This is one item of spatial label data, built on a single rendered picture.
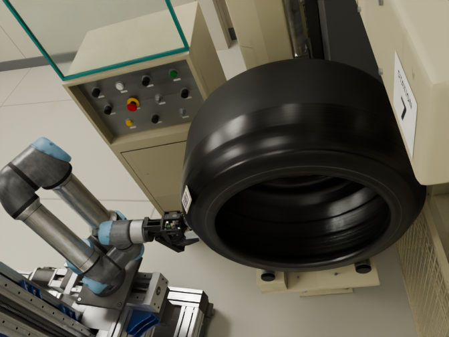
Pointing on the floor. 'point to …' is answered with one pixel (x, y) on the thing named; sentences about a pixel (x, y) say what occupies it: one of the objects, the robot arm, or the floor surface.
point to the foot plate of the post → (326, 291)
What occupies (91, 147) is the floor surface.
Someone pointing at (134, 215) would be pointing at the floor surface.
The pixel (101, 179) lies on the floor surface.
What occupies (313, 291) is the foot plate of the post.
